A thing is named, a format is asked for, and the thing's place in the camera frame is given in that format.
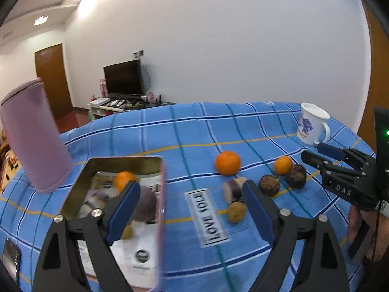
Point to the wooden door frame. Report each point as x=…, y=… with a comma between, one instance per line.
x=376, y=82

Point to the small mandarin orange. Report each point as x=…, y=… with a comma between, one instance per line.
x=283, y=165

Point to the square ceiling light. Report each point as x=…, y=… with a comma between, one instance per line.
x=41, y=20

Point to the pink metal tin box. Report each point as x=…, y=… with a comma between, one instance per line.
x=121, y=162

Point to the blue plaid tablecloth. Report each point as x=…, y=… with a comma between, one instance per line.
x=188, y=127

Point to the printed paper booklet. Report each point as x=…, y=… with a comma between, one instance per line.
x=136, y=267

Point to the brown wooden door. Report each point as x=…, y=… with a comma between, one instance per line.
x=53, y=82

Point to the wall socket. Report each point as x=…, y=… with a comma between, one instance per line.
x=139, y=53

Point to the wooden coffee table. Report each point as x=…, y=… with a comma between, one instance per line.
x=9, y=170

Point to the pink electric kettle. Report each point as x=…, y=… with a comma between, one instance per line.
x=36, y=140

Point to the dark purple passion fruit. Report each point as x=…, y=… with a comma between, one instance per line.
x=297, y=175

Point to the black smartphone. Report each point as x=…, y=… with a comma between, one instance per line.
x=11, y=258

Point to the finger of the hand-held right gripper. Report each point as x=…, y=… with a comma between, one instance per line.
x=316, y=160
x=332, y=151

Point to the large mandarin orange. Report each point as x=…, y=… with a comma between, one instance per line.
x=228, y=163

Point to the person's right hand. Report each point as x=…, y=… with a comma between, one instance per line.
x=354, y=222

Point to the brown wrinkled passion fruit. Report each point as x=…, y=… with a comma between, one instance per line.
x=269, y=185

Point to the cut taro piece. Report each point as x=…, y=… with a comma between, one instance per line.
x=94, y=200
x=232, y=190

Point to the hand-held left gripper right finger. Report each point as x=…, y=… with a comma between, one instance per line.
x=258, y=213

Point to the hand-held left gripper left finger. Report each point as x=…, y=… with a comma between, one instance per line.
x=121, y=216

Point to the black router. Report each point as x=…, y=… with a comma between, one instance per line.
x=157, y=99

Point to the white tv stand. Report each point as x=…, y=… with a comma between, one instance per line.
x=98, y=112

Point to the pink decoration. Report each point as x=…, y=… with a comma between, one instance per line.
x=149, y=95

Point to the black television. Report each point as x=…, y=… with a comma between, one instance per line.
x=123, y=77

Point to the white mug with purple print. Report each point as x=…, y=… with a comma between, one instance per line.
x=310, y=124

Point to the white set-top box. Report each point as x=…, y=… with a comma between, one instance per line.
x=100, y=101

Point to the smooth purple fruit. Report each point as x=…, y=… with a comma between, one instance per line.
x=147, y=203

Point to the small yellowish fruit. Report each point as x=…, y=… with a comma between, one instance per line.
x=127, y=232
x=237, y=213

